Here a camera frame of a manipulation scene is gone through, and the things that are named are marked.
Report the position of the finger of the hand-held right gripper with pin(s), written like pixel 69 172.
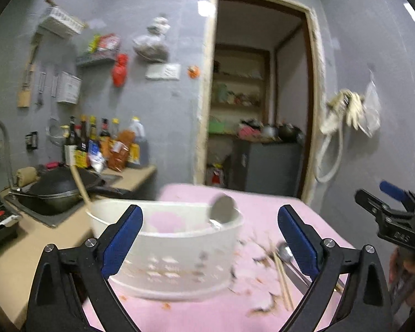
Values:
pixel 370 203
pixel 394 190

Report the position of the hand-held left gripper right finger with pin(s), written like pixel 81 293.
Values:
pixel 297 242

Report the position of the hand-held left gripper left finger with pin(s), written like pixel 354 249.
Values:
pixel 121 242

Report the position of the metal spoon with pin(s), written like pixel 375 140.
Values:
pixel 224 209
pixel 286 253

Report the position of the wooden chopstick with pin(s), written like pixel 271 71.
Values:
pixel 283 283
pixel 280 269

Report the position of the white plastic basket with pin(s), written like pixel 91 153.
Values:
pixel 179 249

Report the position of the person's right hand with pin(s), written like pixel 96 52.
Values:
pixel 409 276

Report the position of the grey cabinet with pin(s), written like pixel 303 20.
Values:
pixel 266 169

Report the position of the black wok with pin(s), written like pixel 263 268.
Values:
pixel 55 190

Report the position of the clear plastic bag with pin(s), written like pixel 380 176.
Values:
pixel 372 107

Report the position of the cream rubber gloves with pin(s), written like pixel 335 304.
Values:
pixel 352 110

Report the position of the pink tablecloth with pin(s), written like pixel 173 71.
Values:
pixel 228 311

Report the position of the row of condiment bottles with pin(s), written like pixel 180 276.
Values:
pixel 107 145

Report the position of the red and white bottle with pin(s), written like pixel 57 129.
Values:
pixel 215 177

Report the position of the dark metal bowl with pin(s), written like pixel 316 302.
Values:
pixel 290 132

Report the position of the steel pot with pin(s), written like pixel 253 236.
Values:
pixel 269 131

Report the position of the tan rolled cloth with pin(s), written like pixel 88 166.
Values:
pixel 26 175

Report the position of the pink cloth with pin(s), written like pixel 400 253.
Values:
pixel 249 133

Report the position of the hanging metal strainer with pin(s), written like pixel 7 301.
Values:
pixel 54 131

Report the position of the green box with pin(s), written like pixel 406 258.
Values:
pixel 216 126

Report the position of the steel faucet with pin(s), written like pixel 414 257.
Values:
pixel 1 135

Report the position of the red plastic bag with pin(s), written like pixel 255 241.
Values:
pixel 120 71

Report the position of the hanging metal peeler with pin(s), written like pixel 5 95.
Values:
pixel 41 88

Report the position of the wooden cupboard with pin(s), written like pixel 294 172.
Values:
pixel 240 76

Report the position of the wooden hanging board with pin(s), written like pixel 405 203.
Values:
pixel 25 86

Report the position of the yellow snack packet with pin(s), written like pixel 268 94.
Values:
pixel 95 45

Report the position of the red snack packet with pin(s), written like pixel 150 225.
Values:
pixel 110 43

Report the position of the clear bag of dried goods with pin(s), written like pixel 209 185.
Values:
pixel 151 45

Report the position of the white wall box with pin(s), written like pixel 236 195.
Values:
pixel 69 88

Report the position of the pale door frame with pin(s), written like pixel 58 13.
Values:
pixel 204 93

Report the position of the white wall socket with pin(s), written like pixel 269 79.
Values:
pixel 163 71

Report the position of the grey wall shelf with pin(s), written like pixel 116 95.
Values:
pixel 96 60

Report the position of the orange wall hook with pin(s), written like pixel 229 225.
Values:
pixel 193 71

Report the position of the white wall rack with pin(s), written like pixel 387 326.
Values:
pixel 60 22

